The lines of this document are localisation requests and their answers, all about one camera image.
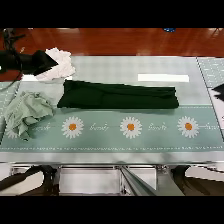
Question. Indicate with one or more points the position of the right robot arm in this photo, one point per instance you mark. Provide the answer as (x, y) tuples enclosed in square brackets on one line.
[(196, 185)]

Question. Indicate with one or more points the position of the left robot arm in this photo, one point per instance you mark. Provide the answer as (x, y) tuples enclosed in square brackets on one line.
[(20, 181)]

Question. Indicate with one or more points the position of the dark green garment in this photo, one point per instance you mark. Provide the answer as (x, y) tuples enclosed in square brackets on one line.
[(116, 96)]

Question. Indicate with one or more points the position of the white garment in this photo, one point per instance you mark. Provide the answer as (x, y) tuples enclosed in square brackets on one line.
[(61, 66)]

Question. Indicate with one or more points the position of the pale green garment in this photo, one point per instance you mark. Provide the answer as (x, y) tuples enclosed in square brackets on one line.
[(26, 113)]

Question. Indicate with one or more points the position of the black garment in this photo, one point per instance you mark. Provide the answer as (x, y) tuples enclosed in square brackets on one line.
[(33, 61)]

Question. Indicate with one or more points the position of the silver frame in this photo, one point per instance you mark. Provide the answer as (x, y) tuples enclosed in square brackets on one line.
[(133, 180)]

